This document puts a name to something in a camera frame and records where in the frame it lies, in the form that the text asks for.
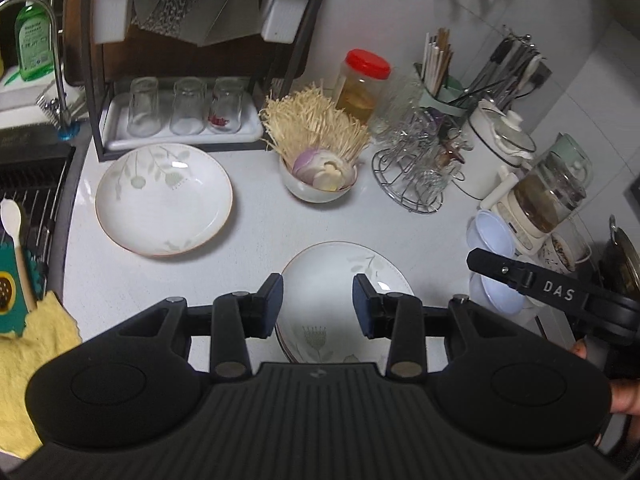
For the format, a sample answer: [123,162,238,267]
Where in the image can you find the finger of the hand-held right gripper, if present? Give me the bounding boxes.
[466,247,535,288]

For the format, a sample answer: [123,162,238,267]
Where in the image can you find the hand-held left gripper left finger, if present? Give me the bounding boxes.
[117,273,285,380]

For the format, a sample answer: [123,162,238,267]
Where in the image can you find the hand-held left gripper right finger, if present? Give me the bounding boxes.
[352,274,523,380]

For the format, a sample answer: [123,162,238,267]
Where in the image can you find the lilac plastic bowl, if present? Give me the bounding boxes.
[469,274,527,316]
[466,210,516,263]

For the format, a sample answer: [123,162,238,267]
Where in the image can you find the stack of white floral plates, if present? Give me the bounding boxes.
[274,241,416,365]

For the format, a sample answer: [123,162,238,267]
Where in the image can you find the deep white floral plate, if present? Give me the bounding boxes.
[95,142,234,259]

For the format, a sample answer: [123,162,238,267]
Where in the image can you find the person's right hand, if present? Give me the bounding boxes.
[571,339,640,417]

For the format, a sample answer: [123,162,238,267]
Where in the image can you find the dark metal wok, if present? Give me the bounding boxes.
[599,215,640,301]

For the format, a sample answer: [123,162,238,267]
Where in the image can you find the patterned ceramic cup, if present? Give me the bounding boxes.
[541,232,592,274]

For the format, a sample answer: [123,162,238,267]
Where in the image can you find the glass kettle on cream base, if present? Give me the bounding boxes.
[480,152,588,257]

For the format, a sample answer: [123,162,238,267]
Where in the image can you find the white pot with glass lid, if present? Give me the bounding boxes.
[452,100,537,201]

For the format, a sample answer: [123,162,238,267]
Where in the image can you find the small white bowl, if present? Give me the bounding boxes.
[278,152,358,204]

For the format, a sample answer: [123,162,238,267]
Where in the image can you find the mint green electric kettle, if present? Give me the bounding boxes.
[549,132,594,188]

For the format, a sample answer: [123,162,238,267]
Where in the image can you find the garlic bulb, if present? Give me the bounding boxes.
[292,147,332,186]
[312,159,352,192]

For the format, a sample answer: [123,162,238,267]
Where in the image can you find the white plastic tray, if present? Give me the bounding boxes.
[100,91,265,151]

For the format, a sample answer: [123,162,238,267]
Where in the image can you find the green chopstick holder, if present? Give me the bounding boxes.
[419,74,482,117]

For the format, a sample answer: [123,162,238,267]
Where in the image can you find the bundle of pale thin sticks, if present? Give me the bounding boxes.
[260,81,372,167]

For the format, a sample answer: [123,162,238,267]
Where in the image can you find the hanging kitchen utensils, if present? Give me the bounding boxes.
[467,29,553,111]

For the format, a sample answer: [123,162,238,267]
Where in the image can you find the clear glass with red print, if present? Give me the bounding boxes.
[207,77,246,135]

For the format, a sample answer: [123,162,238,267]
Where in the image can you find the clear drinking glass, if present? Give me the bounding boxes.
[170,77,207,136]
[127,77,162,137]

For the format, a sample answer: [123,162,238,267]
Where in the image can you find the bundle of chopsticks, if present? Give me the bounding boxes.
[424,27,455,96]

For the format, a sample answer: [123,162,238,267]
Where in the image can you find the red lid plastic jar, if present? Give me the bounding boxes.
[334,49,392,126]

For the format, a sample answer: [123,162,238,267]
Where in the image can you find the yellow cloth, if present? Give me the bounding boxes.
[0,290,84,461]

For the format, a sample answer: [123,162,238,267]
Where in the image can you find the teal sponge cloth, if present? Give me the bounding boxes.
[0,242,49,337]

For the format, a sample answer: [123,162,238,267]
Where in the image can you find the wooden cutting board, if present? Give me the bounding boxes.
[62,0,283,87]

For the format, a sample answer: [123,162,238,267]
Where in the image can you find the black sink drying rack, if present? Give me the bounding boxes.
[0,144,77,286]

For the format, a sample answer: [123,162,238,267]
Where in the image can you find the black metal kitchen rack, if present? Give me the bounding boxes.
[62,0,341,162]

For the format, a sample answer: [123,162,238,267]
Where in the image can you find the white rack holder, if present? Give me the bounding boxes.
[93,0,132,45]
[260,0,310,44]

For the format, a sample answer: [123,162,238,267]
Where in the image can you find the steel kitchen knife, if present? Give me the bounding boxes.
[197,0,262,48]

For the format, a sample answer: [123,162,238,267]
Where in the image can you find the metal faucet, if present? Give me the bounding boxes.
[0,0,82,142]

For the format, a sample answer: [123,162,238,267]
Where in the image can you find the patterned kitchen knife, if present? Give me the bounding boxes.
[132,0,213,40]

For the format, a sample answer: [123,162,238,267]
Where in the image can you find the green dish soap bottle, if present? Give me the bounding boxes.
[13,0,55,82]

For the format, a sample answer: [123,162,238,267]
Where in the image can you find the wire rack of glass cups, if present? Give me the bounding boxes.
[371,77,467,215]

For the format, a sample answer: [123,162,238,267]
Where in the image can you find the white spoon with wooden handle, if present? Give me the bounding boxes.
[0,199,39,312]

